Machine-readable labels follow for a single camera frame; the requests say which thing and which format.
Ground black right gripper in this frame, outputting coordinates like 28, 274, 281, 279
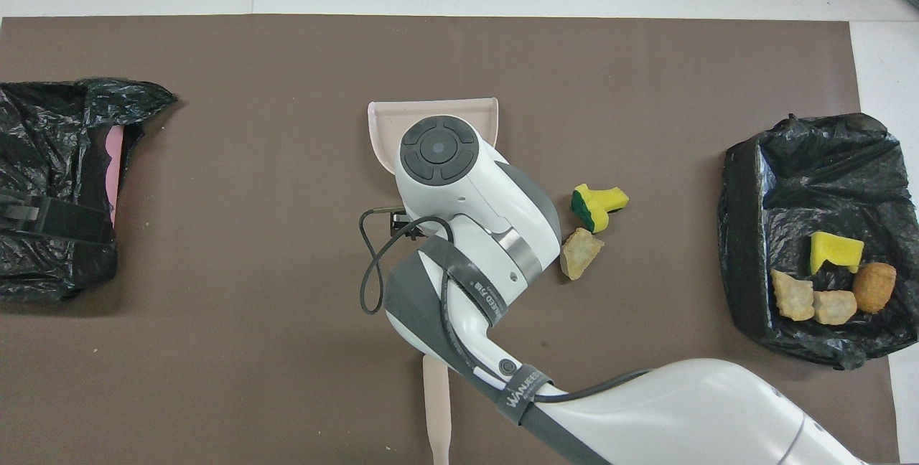
389, 210, 432, 240

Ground beige hand brush black bristles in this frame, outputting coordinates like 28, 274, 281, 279
422, 354, 453, 465

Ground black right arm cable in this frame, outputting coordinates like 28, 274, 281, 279
359, 207, 650, 405

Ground beige plastic dustpan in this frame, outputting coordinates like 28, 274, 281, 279
367, 97, 500, 177

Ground black bag bin pink inside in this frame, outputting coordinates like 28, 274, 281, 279
0, 77, 178, 302

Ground brown oval rock chunk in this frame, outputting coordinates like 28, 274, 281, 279
852, 262, 897, 314

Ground black bag lined bin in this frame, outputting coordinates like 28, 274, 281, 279
718, 113, 919, 371

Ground pale yellowish rock chunk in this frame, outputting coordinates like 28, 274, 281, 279
813, 290, 858, 327
559, 227, 605, 281
771, 269, 816, 321

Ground yellow and green sponge piece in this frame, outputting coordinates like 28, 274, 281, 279
571, 183, 630, 234

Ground brown table mat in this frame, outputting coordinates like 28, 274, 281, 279
0, 14, 902, 465

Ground plain yellow sponge piece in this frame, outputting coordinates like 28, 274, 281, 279
810, 231, 865, 276

